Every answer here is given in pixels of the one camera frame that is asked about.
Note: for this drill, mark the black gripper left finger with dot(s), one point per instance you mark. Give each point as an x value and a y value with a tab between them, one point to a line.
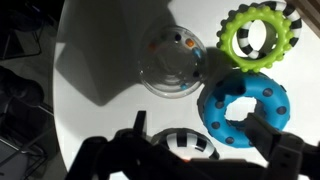
140	121

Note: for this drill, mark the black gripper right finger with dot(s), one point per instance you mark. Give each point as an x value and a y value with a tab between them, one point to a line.
266	136

